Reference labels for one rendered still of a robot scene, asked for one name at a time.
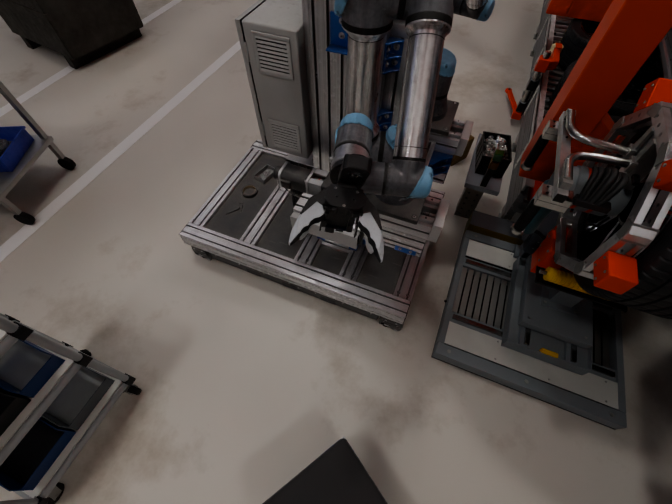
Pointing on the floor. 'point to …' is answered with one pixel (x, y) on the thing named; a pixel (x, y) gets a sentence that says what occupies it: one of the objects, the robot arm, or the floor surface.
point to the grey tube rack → (48, 408)
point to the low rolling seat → (331, 481)
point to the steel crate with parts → (73, 26)
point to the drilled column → (468, 202)
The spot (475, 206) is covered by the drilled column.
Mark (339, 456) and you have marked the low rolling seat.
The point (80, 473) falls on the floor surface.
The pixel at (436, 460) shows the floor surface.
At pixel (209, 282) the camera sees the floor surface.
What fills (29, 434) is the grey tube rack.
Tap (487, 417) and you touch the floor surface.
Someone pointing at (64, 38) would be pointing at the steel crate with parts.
